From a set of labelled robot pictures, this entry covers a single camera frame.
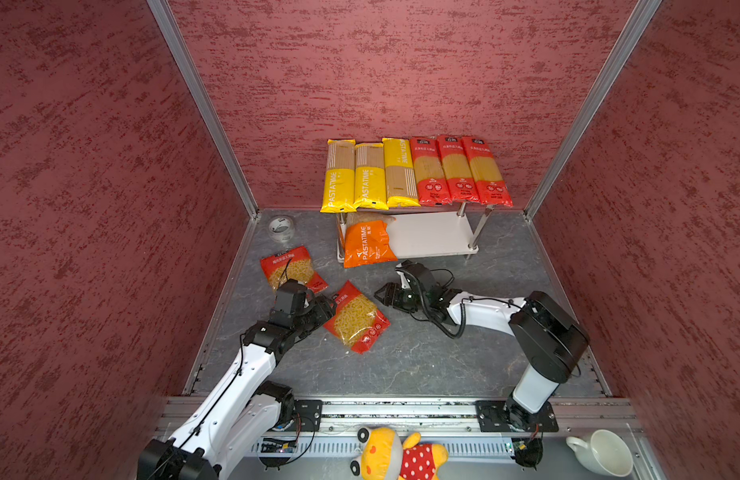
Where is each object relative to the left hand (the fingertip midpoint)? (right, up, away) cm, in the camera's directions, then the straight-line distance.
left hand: (330, 315), depth 82 cm
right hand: (+13, +2, +6) cm, 15 cm away
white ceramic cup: (+68, -29, -13) cm, 75 cm away
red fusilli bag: (+7, -3, +5) cm, 9 cm away
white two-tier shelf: (+31, +23, +21) cm, 44 cm away
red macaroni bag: (-16, +13, +18) cm, 28 cm away
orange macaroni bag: (+10, +20, +13) cm, 26 cm away
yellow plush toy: (+15, -25, -19) cm, 35 cm away
